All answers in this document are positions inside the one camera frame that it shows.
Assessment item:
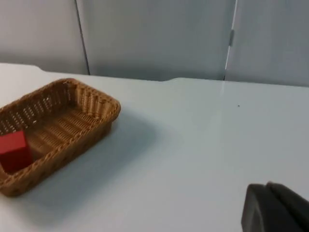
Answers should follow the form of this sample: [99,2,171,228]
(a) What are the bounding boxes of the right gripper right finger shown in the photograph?
[266,181,309,232]

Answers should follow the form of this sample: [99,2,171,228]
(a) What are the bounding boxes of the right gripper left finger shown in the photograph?
[241,183,305,232]

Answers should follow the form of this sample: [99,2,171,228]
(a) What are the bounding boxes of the pale brown wicker basket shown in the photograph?
[0,78,121,198]

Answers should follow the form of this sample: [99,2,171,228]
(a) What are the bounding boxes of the red cube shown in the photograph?
[0,131,33,174]

